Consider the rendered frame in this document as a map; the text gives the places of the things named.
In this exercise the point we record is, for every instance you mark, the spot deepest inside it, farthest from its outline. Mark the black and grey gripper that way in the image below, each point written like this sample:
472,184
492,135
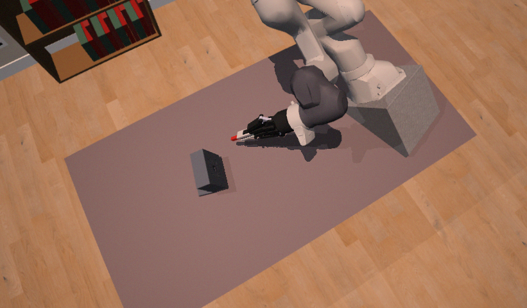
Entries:
264,127

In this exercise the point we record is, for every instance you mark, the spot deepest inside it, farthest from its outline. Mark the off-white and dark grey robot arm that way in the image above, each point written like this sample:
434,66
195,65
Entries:
319,101

